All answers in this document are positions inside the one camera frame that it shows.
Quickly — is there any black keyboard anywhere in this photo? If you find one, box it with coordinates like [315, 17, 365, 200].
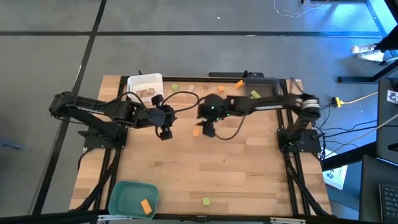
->
[378, 182, 398, 222]

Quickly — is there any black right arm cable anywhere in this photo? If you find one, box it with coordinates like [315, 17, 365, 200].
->
[214, 107, 259, 141]

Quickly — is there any yellow extension cord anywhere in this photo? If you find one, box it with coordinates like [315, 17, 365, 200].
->
[331, 91, 379, 107]

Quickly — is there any person's leg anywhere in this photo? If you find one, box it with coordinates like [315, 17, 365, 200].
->
[374, 26, 398, 52]

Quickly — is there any white printed paper sheet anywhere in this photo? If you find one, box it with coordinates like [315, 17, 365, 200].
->
[322, 149, 348, 190]

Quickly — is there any black aluminium table frame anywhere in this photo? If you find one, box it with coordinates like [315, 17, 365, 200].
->
[70, 74, 333, 218]

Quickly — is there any dark grey box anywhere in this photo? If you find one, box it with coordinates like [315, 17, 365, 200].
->
[375, 77, 398, 165]

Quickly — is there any white floor cable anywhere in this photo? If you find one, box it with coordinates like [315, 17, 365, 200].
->
[273, 0, 330, 19]

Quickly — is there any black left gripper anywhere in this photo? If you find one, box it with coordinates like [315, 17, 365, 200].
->
[136, 104, 178, 141]

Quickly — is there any black floor cable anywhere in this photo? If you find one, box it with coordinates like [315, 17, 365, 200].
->
[312, 124, 379, 140]

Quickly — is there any teal plastic bin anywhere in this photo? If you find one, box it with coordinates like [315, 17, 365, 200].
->
[108, 180, 159, 220]

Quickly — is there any silver metal bracket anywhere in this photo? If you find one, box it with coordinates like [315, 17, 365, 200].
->
[97, 214, 129, 222]
[269, 217, 307, 224]

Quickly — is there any grey translucent plastic bin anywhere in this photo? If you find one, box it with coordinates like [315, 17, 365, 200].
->
[244, 77, 284, 100]

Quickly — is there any orange rectangular block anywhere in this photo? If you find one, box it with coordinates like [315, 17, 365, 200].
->
[140, 198, 153, 215]

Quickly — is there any dark grey desk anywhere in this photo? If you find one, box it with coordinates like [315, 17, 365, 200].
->
[359, 154, 398, 224]

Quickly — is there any white plastic bin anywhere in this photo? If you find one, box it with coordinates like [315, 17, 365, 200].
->
[127, 73, 164, 103]

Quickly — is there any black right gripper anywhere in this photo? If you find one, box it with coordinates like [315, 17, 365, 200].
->
[196, 93, 231, 138]

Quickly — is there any white marker label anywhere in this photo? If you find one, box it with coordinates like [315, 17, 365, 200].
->
[386, 89, 398, 105]

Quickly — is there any grey floor cable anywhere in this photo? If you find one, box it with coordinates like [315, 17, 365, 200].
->
[323, 113, 398, 158]

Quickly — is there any black crossbar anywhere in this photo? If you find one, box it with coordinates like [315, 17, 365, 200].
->
[0, 210, 374, 224]

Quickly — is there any person's shoe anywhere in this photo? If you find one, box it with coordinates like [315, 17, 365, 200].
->
[350, 44, 377, 54]
[356, 50, 386, 62]

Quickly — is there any black metal stand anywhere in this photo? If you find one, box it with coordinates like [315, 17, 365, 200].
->
[337, 0, 398, 84]

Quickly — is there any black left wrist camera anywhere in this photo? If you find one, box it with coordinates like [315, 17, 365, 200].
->
[151, 94, 165, 107]

